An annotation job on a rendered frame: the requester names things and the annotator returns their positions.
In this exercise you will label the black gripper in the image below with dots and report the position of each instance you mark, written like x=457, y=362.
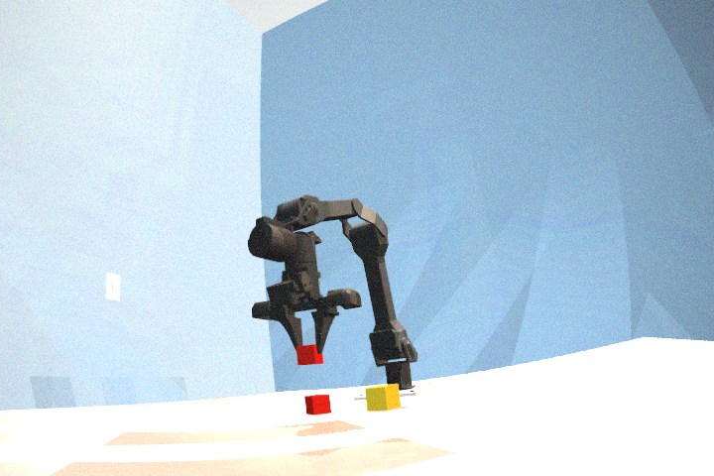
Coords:
x=285, y=313

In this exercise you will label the red cube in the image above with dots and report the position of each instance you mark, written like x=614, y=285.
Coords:
x=317, y=404
x=308, y=355

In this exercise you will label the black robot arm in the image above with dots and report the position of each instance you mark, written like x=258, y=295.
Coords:
x=274, y=239

